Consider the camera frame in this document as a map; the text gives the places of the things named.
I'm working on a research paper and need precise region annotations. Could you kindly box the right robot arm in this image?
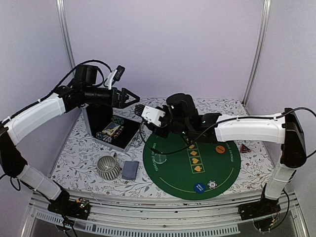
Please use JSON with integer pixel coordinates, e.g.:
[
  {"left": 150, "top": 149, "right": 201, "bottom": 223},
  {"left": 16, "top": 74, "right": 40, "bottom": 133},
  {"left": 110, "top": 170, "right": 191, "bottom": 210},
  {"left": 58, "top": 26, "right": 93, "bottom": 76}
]
[{"left": 135, "top": 93, "right": 307, "bottom": 215}]

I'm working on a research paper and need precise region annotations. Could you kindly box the poker chips back row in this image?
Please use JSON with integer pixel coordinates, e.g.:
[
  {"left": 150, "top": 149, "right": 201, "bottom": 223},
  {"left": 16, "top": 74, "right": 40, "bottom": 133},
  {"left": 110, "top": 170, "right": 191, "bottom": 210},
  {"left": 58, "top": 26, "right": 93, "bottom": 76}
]
[{"left": 111, "top": 116, "right": 124, "bottom": 125}]

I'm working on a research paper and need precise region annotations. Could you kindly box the aluminium poker chip case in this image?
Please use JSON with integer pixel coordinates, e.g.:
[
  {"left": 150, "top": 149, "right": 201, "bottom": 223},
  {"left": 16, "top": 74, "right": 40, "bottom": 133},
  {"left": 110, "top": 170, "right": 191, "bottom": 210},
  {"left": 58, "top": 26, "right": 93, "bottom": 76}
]
[{"left": 81, "top": 105, "right": 140, "bottom": 153}]

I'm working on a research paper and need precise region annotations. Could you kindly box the white chip stack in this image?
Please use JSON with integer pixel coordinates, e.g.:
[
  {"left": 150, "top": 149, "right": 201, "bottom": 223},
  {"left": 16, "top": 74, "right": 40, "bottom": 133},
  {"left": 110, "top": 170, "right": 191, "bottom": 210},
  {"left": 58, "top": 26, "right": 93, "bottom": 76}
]
[{"left": 207, "top": 180, "right": 217, "bottom": 190}]

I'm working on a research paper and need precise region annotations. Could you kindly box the poker chips row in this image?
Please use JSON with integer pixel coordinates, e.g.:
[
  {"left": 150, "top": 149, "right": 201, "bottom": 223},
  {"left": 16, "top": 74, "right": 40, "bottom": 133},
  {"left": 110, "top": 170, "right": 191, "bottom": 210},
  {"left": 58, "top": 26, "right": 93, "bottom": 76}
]
[
  {"left": 111, "top": 116, "right": 124, "bottom": 125},
  {"left": 96, "top": 132, "right": 112, "bottom": 144}
]

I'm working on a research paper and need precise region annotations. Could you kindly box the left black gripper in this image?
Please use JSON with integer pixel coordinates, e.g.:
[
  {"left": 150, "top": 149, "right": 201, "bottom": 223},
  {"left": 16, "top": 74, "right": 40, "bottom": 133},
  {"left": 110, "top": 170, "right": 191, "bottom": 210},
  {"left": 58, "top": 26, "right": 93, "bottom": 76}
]
[{"left": 83, "top": 86, "right": 140, "bottom": 108}]

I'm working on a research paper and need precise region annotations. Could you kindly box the blue playing card deck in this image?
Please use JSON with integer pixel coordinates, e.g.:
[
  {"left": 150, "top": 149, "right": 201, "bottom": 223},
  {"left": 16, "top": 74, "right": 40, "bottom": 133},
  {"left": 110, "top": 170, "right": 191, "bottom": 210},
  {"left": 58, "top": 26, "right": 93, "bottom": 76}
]
[{"left": 122, "top": 161, "right": 139, "bottom": 181}]

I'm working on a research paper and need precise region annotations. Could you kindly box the red black triangle button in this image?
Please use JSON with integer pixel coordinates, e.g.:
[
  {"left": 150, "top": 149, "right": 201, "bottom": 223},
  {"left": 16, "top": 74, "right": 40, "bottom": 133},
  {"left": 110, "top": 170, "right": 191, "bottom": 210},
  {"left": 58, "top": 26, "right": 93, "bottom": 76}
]
[{"left": 240, "top": 144, "right": 251, "bottom": 154}]

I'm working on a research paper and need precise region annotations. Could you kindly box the orange big blind button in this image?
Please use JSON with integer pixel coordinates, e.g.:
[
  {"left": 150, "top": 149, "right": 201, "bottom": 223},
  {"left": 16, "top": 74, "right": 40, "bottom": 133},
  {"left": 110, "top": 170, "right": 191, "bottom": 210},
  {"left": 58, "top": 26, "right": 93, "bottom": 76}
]
[{"left": 215, "top": 146, "right": 226, "bottom": 154}]

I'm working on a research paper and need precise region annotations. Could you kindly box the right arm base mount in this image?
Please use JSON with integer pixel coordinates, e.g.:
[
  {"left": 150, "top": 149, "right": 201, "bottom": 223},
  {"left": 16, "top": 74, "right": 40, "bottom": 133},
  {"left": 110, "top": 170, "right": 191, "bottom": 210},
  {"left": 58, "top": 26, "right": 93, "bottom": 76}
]
[{"left": 238, "top": 196, "right": 281, "bottom": 220}]

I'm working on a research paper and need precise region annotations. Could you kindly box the round green poker mat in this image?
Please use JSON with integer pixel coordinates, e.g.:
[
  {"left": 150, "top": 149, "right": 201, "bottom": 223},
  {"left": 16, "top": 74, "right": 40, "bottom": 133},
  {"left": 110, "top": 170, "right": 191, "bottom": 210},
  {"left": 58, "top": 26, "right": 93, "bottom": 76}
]
[{"left": 141, "top": 126, "right": 241, "bottom": 200}]

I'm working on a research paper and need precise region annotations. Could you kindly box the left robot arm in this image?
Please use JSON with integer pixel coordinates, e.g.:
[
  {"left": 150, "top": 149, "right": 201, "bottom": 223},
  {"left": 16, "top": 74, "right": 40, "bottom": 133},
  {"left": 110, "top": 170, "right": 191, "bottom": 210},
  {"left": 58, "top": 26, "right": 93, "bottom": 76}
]
[{"left": 0, "top": 59, "right": 139, "bottom": 214}]

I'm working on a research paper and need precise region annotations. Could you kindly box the aluminium frame post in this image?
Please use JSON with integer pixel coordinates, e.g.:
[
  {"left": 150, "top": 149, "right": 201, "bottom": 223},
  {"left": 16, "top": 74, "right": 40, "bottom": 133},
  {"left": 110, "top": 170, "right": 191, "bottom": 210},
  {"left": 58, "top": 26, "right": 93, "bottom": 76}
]
[
  {"left": 56, "top": 0, "right": 76, "bottom": 69},
  {"left": 242, "top": 0, "right": 272, "bottom": 107}
]

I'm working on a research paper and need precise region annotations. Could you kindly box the blue small blind button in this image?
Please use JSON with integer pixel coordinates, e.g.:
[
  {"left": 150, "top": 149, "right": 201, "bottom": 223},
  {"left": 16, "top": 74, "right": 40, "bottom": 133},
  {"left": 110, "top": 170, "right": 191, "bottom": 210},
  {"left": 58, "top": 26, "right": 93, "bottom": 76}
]
[{"left": 194, "top": 183, "right": 206, "bottom": 194}]

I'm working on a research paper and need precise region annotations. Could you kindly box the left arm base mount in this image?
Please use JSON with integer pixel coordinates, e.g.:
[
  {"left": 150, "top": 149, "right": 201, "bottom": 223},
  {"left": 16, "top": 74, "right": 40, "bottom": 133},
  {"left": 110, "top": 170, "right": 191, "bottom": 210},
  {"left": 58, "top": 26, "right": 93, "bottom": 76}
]
[{"left": 47, "top": 197, "right": 91, "bottom": 220}]

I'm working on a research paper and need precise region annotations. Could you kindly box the striped ceramic mug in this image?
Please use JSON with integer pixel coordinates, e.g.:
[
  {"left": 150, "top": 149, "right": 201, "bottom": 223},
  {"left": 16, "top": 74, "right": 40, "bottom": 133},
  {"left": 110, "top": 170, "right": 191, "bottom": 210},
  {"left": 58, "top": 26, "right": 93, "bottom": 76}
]
[{"left": 97, "top": 153, "right": 120, "bottom": 180}]

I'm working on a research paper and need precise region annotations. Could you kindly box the left aluminium frame post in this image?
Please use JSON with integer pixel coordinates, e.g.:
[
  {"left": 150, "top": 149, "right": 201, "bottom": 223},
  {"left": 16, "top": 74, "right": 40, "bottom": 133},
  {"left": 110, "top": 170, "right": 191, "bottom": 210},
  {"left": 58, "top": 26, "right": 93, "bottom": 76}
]
[{"left": 56, "top": 0, "right": 76, "bottom": 69}]

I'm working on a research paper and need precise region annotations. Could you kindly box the card deck in case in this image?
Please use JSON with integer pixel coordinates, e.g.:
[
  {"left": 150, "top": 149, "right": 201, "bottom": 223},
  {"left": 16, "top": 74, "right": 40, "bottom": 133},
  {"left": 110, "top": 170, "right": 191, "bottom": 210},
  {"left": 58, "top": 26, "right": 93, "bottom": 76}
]
[{"left": 102, "top": 122, "right": 124, "bottom": 136}]

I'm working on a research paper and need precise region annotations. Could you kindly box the right aluminium frame post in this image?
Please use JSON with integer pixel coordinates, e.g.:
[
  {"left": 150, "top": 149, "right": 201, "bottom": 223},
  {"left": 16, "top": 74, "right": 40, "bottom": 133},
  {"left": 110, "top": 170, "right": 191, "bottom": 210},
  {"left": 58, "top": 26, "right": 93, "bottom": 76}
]
[{"left": 242, "top": 0, "right": 272, "bottom": 107}]

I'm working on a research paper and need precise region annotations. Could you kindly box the poker chips front row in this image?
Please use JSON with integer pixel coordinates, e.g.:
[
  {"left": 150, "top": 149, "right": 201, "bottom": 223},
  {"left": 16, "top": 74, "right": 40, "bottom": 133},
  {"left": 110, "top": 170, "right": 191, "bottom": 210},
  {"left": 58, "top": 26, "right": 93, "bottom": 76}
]
[{"left": 96, "top": 132, "right": 112, "bottom": 144}]

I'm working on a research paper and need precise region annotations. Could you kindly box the clear acrylic dealer button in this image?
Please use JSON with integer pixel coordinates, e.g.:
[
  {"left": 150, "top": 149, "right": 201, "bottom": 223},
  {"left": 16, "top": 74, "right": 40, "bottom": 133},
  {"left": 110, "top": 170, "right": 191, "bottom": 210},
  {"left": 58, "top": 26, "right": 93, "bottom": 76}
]
[{"left": 154, "top": 154, "right": 167, "bottom": 164}]

